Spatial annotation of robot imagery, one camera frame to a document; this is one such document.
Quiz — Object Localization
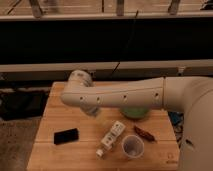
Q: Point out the black eraser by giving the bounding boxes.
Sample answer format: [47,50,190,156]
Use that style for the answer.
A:
[54,128,79,145]

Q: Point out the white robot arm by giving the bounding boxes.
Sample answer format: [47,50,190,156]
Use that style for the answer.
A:
[61,70,213,171]

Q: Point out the green bowl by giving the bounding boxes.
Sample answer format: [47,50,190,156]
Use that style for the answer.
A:
[120,108,149,120]

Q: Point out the dried red chili pepper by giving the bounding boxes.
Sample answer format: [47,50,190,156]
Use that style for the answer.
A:
[134,126,155,142]

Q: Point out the clear plastic cup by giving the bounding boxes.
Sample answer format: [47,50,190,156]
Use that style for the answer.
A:
[121,135,144,159]

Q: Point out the blue connector box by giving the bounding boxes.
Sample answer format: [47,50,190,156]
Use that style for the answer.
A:
[169,112,181,125]

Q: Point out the white right wall outlet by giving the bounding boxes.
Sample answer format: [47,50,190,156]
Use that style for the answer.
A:
[178,67,186,76]

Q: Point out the black floor cables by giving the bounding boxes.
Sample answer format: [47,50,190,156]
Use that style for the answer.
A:
[173,114,183,148]

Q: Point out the black hanging cable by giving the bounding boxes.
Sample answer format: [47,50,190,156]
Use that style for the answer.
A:
[107,9,140,80]

